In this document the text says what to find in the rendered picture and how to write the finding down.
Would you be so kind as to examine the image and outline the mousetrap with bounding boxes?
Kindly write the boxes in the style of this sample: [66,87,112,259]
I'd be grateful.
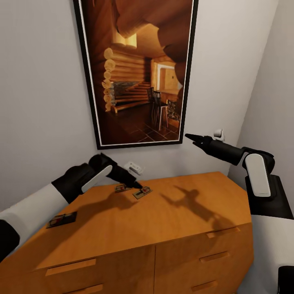
[133,186,153,200]
[114,185,134,193]
[46,212,77,229]

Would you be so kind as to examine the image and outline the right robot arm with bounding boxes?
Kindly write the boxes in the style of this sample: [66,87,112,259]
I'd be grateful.
[185,129,294,294]

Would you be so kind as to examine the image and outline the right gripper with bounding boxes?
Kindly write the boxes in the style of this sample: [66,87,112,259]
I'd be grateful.
[185,133,234,162]

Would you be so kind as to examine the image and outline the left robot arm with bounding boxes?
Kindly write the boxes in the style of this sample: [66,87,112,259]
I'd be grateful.
[0,153,143,262]

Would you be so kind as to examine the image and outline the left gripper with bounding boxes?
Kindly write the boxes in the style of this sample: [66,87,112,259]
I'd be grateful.
[114,167,143,189]

